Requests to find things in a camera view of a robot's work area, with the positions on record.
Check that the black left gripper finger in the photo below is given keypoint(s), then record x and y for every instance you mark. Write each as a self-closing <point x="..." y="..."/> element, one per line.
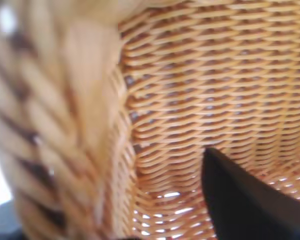
<point x="252" y="215"/>

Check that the woven wicker basket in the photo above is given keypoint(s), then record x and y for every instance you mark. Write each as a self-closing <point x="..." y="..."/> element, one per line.
<point x="215" y="75"/>

